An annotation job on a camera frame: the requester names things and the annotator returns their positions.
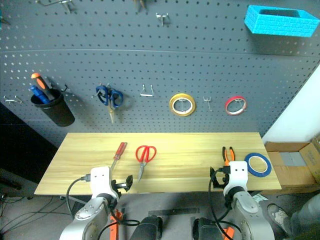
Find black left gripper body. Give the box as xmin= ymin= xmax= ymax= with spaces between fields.
xmin=111 ymin=179 xmax=128 ymax=195

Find red tape roll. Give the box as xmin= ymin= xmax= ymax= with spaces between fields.
xmin=224 ymin=94 xmax=248 ymax=117

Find black left camera cable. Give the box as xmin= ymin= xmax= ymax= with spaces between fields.
xmin=66 ymin=174 xmax=92 ymax=221

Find double prong metal hook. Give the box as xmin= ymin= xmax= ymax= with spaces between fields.
xmin=156 ymin=12 xmax=171 ymax=27

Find orange bar clamp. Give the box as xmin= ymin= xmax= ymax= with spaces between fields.
xmin=109 ymin=208 xmax=125 ymax=240

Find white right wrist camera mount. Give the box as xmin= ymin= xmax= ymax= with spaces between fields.
xmin=223 ymin=161 xmax=249 ymax=196

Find grey worn shoe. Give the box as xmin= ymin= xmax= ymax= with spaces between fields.
xmin=266 ymin=203 xmax=292 ymax=232

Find metal tape hook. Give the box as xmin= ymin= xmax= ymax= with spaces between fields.
xmin=203 ymin=96 xmax=213 ymax=113
xmin=177 ymin=97 xmax=191 ymax=112
xmin=234 ymin=98 xmax=246 ymax=111

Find orange black pliers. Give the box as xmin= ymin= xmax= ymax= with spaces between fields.
xmin=221 ymin=146 xmax=236 ymax=167

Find wire loop pliers hook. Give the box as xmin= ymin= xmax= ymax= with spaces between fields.
xmin=139 ymin=84 xmax=155 ymax=97

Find red handled screwdriver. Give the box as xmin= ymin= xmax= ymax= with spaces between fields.
xmin=109 ymin=141 xmax=128 ymax=173

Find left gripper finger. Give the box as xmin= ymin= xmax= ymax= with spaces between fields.
xmin=125 ymin=174 xmax=134 ymax=192

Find dark rounded shape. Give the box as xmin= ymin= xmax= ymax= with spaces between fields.
xmin=129 ymin=216 xmax=164 ymax=240
xmin=191 ymin=217 xmax=225 ymax=240

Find open cardboard box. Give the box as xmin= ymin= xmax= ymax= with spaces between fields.
xmin=264 ymin=136 xmax=320 ymax=193

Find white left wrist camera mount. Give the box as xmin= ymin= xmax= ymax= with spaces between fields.
xmin=89 ymin=166 xmax=113 ymax=200

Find metal cup holder hook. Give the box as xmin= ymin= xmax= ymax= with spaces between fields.
xmin=60 ymin=84 xmax=73 ymax=96

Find dark plastic cup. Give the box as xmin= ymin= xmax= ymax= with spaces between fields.
xmin=30 ymin=88 xmax=76 ymax=128

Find yellow tape roll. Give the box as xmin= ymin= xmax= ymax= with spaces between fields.
xmin=168 ymin=92 xmax=197 ymax=118

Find blue tape roll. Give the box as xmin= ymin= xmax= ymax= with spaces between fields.
xmin=244 ymin=152 xmax=273 ymax=179

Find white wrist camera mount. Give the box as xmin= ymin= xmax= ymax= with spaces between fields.
xmin=223 ymin=161 xmax=249 ymax=196
xmin=89 ymin=166 xmax=113 ymax=200

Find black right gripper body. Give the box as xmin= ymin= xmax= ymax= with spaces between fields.
xmin=214 ymin=172 xmax=230 ymax=191

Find person's trouser leg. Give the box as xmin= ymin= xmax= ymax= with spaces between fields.
xmin=287 ymin=194 xmax=320 ymax=238

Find red handled scissors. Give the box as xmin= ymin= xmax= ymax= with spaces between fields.
xmin=135 ymin=145 xmax=158 ymax=183

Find small orange bracket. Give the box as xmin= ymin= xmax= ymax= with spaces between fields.
xmin=223 ymin=226 xmax=236 ymax=240

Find blue woven basket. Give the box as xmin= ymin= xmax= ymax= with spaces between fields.
xmin=244 ymin=4 xmax=320 ymax=39

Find orange black handled screwdriver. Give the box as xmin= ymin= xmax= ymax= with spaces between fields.
xmin=30 ymin=72 xmax=57 ymax=101

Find blue handled screwdriver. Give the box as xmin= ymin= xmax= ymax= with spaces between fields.
xmin=29 ymin=84 xmax=51 ymax=105

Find long metal pegboard hook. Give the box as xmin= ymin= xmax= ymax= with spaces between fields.
xmin=34 ymin=0 xmax=75 ymax=14

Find black right camera cable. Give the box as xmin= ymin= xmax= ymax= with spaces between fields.
xmin=208 ymin=165 xmax=242 ymax=238

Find blue handled scissors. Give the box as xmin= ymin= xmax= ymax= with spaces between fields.
xmin=95 ymin=84 xmax=124 ymax=125

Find black camera cable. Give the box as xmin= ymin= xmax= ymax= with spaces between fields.
xmin=208 ymin=165 xmax=242 ymax=238
xmin=66 ymin=174 xmax=92 ymax=221

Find gray metal pegboard wall panel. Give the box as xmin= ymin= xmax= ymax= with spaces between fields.
xmin=0 ymin=0 xmax=320 ymax=151

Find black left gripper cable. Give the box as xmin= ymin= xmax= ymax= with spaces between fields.
xmin=96 ymin=199 xmax=141 ymax=240

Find flat metal pegboard hook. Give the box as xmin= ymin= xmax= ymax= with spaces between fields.
xmin=3 ymin=95 xmax=23 ymax=105

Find metal scissors hook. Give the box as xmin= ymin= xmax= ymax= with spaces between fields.
xmin=91 ymin=83 xmax=112 ymax=99

